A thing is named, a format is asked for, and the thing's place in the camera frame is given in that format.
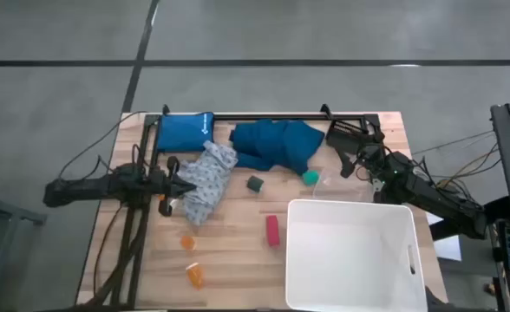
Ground yellow and grey cables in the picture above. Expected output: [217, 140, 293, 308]
[410, 129, 503, 194]

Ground black slotted basket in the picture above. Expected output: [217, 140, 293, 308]
[326, 119, 371, 152]

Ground blue first aid pouch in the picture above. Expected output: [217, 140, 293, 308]
[156, 111, 216, 153]

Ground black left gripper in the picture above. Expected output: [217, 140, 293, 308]
[150, 154, 198, 218]

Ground white plastic bin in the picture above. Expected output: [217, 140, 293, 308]
[284, 198, 428, 312]

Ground dark blue scrub garment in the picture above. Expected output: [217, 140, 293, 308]
[228, 119, 326, 176]

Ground white paper sheet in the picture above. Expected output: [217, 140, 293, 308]
[426, 211, 463, 263]

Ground grey metal furniture frame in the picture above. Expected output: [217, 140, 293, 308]
[0, 189, 48, 312]

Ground black aluminium table frame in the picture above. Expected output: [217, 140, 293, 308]
[107, 103, 389, 309]

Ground grey patterned hospital gown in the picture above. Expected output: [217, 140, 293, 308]
[176, 140, 239, 226]

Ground dark green bandage roll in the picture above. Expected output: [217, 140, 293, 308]
[245, 175, 265, 194]

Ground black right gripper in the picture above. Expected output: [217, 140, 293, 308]
[330, 133, 397, 183]

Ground clear plastic bag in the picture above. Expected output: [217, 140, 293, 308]
[313, 168, 374, 203]

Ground red bandage roll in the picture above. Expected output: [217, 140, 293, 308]
[265, 215, 281, 248]

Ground teal bandage roll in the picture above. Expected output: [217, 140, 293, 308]
[302, 170, 321, 187]

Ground black cable bundle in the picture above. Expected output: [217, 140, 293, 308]
[92, 203, 150, 309]

